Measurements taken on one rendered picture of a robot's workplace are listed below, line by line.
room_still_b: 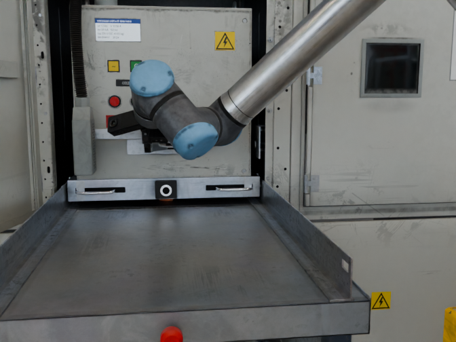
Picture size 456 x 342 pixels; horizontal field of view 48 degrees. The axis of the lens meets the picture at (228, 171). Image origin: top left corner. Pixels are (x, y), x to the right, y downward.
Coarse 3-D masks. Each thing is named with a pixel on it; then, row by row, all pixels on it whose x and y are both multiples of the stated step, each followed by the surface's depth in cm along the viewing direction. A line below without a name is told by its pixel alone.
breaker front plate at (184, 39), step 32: (160, 32) 139; (192, 32) 140; (96, 64) 138; (128, 64) 140; (192, 64) 142; (224, 64) 143; (96, 96) 140; (128, 96) 141; (192, 96) 143; (96, 128) 141; (96, 160) 142; (128, 160) 143; (160, 160) 145; (192, 160) 146; (224, 160) 147
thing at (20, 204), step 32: (0, 0) 122; (0, 32) 122; (32, 32) 131; (0, 64) 120; (32, 64) 131; (0, 96) 123; (32, 96) 132; (0, 128) 123; (0, 160) 124; (0, 192) 124; (0, 224) 120
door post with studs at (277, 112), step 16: (272, 0) 138; (288, 0) 138; (272, 16) 139; (288, 16) 139; (272, 32) 139; (288, 32) 139; (288, 96) 142; (272, 112) 143; (288, 112) 143; (272, 128) 143; (288, 128) 143; (272, 144) 144; (288, 144) 144; (272, 160) 145; (288, 160) 145; (272, 176) 145; (288, 176) 146
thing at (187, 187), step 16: (224, 176) 147; (240, 176) 147; (256, 176) 148; (128, 192) 144; (144, 192) 144; (192, 192) 146; (208, 192) 146; (224, 192) 147; (240, 192) 148; (256, 192) 148
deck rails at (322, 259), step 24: (264, 192) 145; (48, 216) 120; (72, 216) 132; (264, 216) 131; (288, 216) 117; (24, 240) 99; (48, 240) 110; (288, 240) 110; (312, 240) 99; (0, 264) 84; (24, 264) 95; (312, 264) 95; (336, 264) 85; (0, 288) 83; (336, 288) 83; (0, 312) 74
